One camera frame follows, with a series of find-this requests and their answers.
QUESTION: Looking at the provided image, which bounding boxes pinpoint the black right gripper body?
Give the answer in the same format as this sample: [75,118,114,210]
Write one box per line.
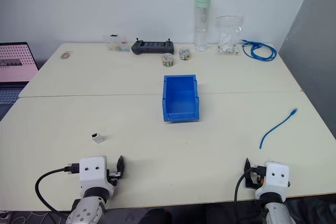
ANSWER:
[245,165,267,189]

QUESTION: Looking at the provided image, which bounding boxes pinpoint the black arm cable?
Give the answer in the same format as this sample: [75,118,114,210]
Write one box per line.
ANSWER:
[234,169,253,224]
[35,163,80,220]

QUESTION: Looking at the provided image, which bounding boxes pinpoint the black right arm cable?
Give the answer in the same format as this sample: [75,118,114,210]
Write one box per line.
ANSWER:
[234,169,253,224]

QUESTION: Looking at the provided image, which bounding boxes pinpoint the small clear jar with beads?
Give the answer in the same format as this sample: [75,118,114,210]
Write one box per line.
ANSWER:
[178,47,192,61]
[161,53,175,69]

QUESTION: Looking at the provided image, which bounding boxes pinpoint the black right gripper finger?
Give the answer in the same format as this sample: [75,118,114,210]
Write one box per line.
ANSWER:
[244,157,252,177]

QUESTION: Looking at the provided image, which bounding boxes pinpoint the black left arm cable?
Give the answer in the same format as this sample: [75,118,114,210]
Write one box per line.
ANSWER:
[35,163,80,220]

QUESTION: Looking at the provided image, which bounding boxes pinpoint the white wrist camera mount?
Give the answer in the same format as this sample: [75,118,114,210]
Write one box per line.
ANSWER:
[255,161,290,200]
[79,155,117,191]

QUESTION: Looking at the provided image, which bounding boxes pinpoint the laptop with pink screen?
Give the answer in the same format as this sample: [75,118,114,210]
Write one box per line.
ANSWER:
[0,41,40,120]

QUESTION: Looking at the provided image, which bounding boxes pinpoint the small white adapter block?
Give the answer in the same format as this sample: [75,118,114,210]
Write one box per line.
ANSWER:
[91,132,104,145]

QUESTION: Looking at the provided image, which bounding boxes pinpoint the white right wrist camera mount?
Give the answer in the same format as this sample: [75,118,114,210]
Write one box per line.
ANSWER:
[255,161,290,200]

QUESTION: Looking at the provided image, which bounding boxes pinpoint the clear box with small items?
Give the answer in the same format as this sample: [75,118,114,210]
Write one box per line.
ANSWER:
[102,34,131,53]

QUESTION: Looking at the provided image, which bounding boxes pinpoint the clear bottle with green lid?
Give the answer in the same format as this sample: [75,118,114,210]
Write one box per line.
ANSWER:
[194,0,212,52]

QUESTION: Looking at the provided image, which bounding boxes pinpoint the dark grey handheld controller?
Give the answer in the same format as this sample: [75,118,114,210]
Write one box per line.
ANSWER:
[131,37,175,56]

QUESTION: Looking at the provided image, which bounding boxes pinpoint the blue cable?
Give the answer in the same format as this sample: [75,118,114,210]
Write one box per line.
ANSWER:
[239,39,278,62]
[259,108,299,150]

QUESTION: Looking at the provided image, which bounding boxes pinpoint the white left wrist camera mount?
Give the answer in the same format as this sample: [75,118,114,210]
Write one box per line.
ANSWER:
[79,155,117,191]

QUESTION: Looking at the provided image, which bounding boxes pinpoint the blue plastic storage bin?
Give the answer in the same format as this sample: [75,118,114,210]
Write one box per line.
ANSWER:
[160,74,201,123]

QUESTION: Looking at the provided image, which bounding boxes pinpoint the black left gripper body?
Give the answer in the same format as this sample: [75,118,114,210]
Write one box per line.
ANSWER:
[106,168,125,186]

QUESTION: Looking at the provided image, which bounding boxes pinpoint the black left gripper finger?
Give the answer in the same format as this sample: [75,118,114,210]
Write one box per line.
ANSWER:
[117,155,126,174]

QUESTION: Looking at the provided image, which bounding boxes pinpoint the clear zip bag with parts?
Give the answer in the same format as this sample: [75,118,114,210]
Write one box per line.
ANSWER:
[215,14,245,57]

